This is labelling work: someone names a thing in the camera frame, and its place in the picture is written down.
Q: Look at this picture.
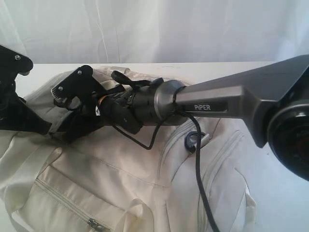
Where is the white backdrop curtain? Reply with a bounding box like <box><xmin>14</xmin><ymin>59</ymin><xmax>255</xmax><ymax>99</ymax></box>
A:
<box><xmin>0</xmin><ymin>0</ymin><xmax>309</xmax><ymax>63</ymax></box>

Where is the beige fabric duffel bag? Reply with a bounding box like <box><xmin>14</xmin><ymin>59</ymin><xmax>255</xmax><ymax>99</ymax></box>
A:
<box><xmin>0</xmin><ymin>71</ymin><xmax>257</xmax><ymax>232</ymax></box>

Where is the dark front pocket zipper pull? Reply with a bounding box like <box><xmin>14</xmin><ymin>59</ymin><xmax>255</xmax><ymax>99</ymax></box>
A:
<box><xmin>87</xmin><ymin>218</ymin><xmax>105</xmax><ymax>232</ymax></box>

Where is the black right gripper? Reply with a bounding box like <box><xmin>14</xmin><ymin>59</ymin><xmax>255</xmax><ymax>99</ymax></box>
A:
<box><xmin>51</xmin><ymin>82</ymin><xmax>135</xmax><ymax>143</ymax></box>

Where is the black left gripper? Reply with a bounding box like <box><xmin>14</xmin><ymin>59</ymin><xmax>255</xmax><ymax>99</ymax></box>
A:
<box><xmin>0</xmin><ymin>81</ymin><xmax>51</xmax><ymax>134</ymax></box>

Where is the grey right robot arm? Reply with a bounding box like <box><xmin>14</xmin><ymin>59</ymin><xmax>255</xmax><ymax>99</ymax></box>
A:
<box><xmin>51</xmin><ymin>55</ymin><xmax>309</xmax><ymax>180</ymax></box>

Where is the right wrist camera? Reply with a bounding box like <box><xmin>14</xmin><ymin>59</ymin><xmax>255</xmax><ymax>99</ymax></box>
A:
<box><xmin>51</xmin><ymin>65</ymin><xmax>100</xmax><ymax>103</ymax></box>

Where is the black right strap D-ring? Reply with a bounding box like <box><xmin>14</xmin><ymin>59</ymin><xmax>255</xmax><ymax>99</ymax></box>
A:
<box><xmin>184</xmin><ymin>131</ymin><xmax>211</xmax><ymax>153</ymax></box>

